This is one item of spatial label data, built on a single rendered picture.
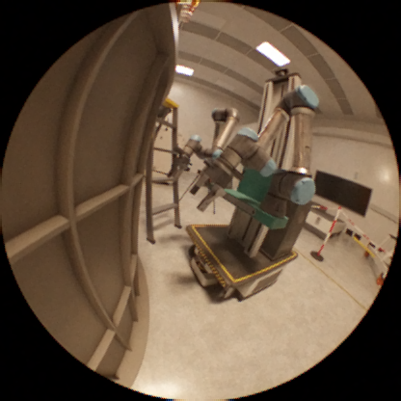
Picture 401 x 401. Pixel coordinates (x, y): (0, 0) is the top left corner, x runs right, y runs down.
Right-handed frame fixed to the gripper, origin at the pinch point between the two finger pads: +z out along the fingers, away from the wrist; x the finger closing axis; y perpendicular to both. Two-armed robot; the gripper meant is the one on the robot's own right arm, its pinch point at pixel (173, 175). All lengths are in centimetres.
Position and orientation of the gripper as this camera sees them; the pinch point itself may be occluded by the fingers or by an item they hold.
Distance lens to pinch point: 88.9
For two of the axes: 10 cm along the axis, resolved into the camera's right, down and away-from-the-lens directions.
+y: 6.8, 4.3, 5.9
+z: -4.8, 8.7, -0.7
